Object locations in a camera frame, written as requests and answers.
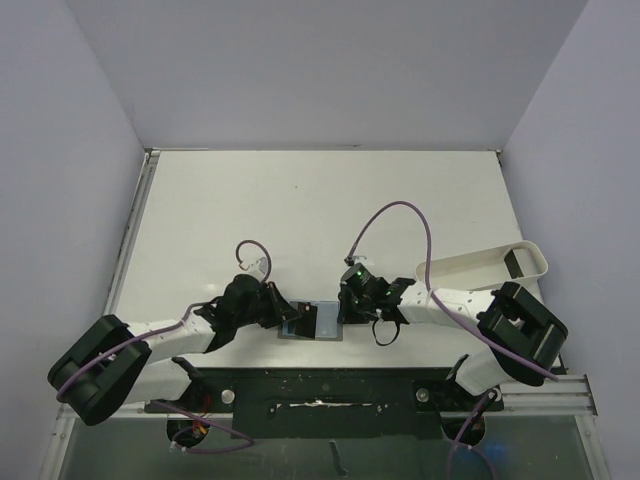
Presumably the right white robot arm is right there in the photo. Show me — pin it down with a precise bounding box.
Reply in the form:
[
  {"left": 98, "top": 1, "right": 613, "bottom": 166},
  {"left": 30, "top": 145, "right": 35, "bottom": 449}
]
[{"left": 339, "top": 263, "right": 568, "bottom": 409}]

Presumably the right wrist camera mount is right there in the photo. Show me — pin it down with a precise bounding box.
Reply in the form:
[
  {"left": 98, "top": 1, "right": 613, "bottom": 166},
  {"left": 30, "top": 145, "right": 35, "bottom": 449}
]
[{"left": 344, "top": 255, "right": 368, "bottom": 266}]

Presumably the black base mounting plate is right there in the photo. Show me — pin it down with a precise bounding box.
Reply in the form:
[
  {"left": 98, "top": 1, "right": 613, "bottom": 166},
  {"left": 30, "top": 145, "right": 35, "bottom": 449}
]
[{"left": 172, "top": 368, "right": 478, "bottom": 440}]

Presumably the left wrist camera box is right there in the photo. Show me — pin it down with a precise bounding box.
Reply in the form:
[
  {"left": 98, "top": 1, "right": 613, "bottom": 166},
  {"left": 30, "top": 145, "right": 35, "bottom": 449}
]
[{"left": 239, "top": 256, "right": 269, "bottom": 275}]

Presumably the aluminium rail frame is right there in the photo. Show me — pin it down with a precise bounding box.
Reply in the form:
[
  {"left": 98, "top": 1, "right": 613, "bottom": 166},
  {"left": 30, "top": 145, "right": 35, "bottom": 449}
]
[{"left": 39, "top": 147, "right": 599, "bottom": 431}]

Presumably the white plastic tray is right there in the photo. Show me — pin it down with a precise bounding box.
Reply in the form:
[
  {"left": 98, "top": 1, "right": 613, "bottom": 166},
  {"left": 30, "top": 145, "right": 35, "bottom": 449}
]
[{"left": 429, "top": 241, "right": 549, "bottom": 290}]

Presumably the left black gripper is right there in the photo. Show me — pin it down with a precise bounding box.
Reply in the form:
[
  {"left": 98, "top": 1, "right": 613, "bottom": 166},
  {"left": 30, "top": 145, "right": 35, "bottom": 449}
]
[{"left": 235, "top": 281, "right": 300, "bottom": 329}]

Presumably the grey card holder wallet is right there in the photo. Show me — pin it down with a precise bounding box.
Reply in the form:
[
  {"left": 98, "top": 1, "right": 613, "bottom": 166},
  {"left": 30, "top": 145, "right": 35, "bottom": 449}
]
[{"left": 278, "top": 301, "right": 343, "bottom": 341}]

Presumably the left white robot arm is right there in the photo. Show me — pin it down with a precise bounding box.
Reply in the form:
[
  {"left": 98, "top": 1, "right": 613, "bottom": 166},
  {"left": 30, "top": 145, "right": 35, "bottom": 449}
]
[{"left": 47, "top": 274, "right": 302, "bottom": 426}]

